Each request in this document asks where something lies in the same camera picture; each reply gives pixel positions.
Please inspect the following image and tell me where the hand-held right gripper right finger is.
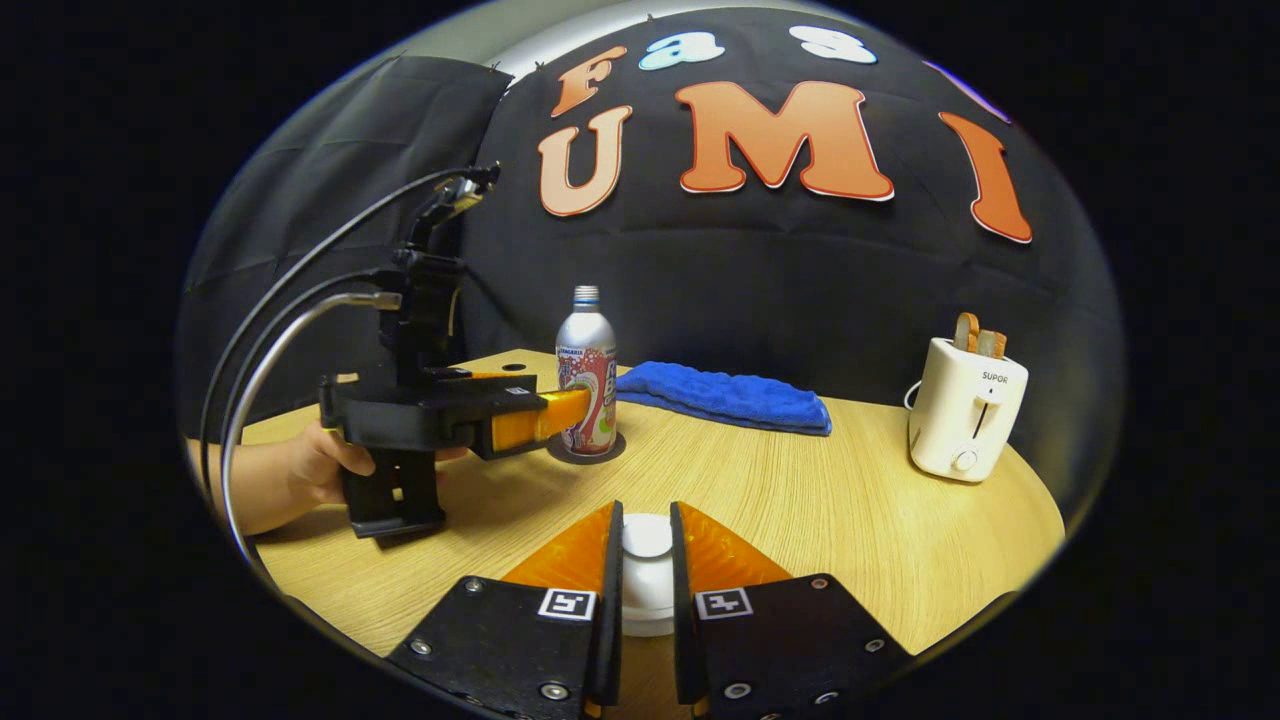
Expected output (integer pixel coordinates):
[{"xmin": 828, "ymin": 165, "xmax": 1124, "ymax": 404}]
[{"xmin": 668, "ymin": 500, "xmax": 916, "ymax": 720}]

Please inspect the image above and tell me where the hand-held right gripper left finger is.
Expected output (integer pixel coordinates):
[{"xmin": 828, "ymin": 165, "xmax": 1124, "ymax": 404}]
[{"xmin": 385, "ymin": 500, "xmax": 626, "ymax": 720}]

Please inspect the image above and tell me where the dark round coaster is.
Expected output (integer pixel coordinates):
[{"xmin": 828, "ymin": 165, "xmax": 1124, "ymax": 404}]
[{"xmin": 546, "ymin": 430, "xmax": 628, "ymax": 466}]

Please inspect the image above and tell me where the silver water bottle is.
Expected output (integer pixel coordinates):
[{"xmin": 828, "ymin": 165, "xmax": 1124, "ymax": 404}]
[{"xmin": 555, "ymin": 285, "xmax": 619, "ymax": 457}]

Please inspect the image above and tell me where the white teacup lid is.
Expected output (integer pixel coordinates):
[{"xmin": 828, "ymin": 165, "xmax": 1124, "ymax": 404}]
[{"xmin": 621, "ymin": 512, "xmax": 676, "ymax": 606}]

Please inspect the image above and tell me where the blue towel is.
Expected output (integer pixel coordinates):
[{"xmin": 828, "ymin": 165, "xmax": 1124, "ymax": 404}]
[{"xmin": 614, "ymin": 361, "xmax": 834, "ymax": 437}]

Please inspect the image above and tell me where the black backdrop cloth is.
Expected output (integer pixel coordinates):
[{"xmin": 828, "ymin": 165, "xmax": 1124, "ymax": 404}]
[{"xmin": 178, "ymin": 5, "xmax": 1126, "ymax": 521}]

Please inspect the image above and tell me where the white toaster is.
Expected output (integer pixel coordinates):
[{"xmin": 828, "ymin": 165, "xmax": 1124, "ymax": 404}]
[{"xmin": 907, "ymin": 337, "xmax": 1030, "ymax": 484}]

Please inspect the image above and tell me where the silver cable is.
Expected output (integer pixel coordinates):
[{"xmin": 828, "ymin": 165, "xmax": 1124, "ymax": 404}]
[{"xmin": 218, "ymin": 290, "xmax": 404, "ymax": 563}]

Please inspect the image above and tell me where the black cable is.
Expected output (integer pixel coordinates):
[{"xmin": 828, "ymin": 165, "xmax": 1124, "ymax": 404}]
[
  {"xmin": 222, "ymin": 266, "xmax": 403, "ymax": 471},
  {"xmin": 198, "ymin": 165, "xmax": 476, "ymax": 471}
]

